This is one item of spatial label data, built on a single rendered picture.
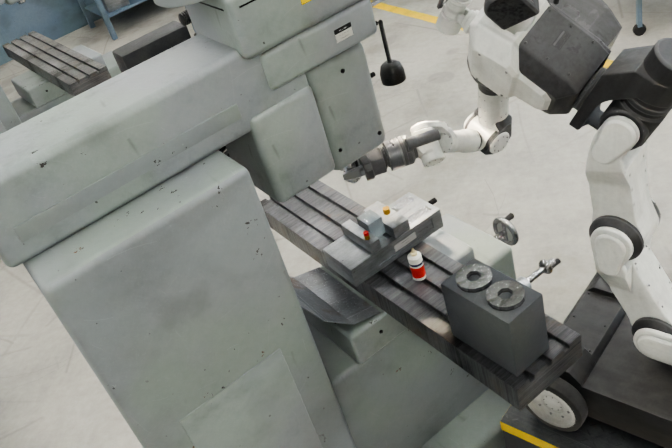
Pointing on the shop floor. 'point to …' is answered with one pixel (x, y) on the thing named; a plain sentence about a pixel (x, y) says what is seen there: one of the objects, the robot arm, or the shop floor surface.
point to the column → (194, 318)
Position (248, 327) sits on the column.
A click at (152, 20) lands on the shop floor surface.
